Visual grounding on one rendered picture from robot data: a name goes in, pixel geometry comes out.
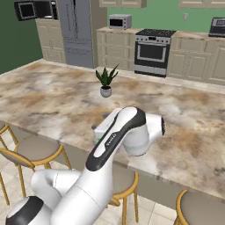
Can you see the green plant in grey pot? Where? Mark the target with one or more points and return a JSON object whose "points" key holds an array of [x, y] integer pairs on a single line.
{"points": [[105, 85]]}

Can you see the beige tall cupboard panel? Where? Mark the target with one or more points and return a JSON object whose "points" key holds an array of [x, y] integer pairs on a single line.
{"points": [[99, 17]]}

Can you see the beige wall cupboard run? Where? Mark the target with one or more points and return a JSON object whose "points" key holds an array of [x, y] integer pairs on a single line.
{"points": [[202, 3], [123, 3]]}

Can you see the grey steel fridge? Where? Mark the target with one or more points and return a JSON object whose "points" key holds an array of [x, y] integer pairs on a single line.
{"points": [[76, 32]]}

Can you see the black wall microwave oven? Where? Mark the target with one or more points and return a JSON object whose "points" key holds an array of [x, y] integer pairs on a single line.
{"points": [[35, 9]]}

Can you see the gold-legged grey stool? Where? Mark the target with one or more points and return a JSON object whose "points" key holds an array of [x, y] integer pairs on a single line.
{"points": [[205, 209], [14, 159], [124, 180], [38, 148], [3, 129]]}

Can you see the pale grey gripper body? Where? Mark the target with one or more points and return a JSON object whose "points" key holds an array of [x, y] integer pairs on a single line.
{"points": [[104, 127]]}

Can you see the black and steel oven range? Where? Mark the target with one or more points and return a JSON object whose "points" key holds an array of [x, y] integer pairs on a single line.
{"points": [[152, 52]]}

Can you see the grey toaster oven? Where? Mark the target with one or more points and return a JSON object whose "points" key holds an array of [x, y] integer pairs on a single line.
{"points": [[120, 22]]}

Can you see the white wall socket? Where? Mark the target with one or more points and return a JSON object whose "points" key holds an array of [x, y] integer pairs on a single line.
{"points": [[185, 17]]}

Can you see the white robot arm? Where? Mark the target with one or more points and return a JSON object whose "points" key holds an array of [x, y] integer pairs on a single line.
{"points": [[96, 181]]}

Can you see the beige base cupboard run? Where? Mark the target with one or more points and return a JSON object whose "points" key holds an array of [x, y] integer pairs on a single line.
{"points": [[199, 58], [115, 48], [51, 41]]}

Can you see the black countertop appliance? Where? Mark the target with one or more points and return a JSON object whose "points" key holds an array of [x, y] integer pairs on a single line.
{"points": [[218, 27]]}

